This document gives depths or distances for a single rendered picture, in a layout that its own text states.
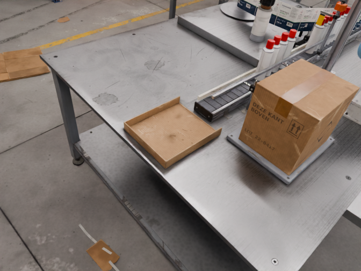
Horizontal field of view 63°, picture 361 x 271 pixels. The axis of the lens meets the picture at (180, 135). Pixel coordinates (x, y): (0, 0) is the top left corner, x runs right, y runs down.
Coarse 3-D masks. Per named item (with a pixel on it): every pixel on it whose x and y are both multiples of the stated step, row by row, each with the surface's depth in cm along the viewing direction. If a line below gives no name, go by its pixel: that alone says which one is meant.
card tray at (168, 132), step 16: (144, 112) 122; (160, 112) 128; (176, 112) 129; (192, 112) 130; (128, 128) 115; (144, 128) 120; (160, 128) 121; (176, 128) 122; (192, 128) 123; (208, 128) 124; (144, 144) 111; (160, 144) 115; (176, 144) 115; (192, 144) 116; (160, 160) 107; (176, 160) 109
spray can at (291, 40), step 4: (292, 32) 143; (296, 32) 143; (288, 36) 145; (292, 36) 144; (288, 40) 145; (292, 40) 145; (288, 44) 146; (292, 44) 146; (288, 48) 148; (288, 52) 149; (284, 56) 151; (280, 68) 156
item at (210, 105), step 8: (352, 32) 202; (304, 48) 177; (296, 56) 168; (304, 56) 169; (312, 56) 171; (288, 64) 161; (240, 88) 140; (248, 88) 140; (224, 96) 134; (232, 96) 134; (240, 96) 135; (200, 104) 128; (208, 104) 128; (216, 104) 129; (224, 104) 129
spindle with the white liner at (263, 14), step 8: (264, 0) 161; (272, 0) 161; (264, 8) 165; (256, 16) 169; (264, 16) 166; (256, 24) 171; (264, 24) 170; (256, 32) 173; (264, 32) 174; (256, 40) 176
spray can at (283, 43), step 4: (284, 32) 141; (284, 36) 140; (280, 40) 142; (284, 40) 141; (280, 44) 142; (284, 44) 142; (280, 48) 143; (284, 48) 143; (280, 52) 144; (284, 52) 146; (280, 56) 146; (276, 60) 148; (280, 60) 148; (276, 68) 151; (272, 72) 152
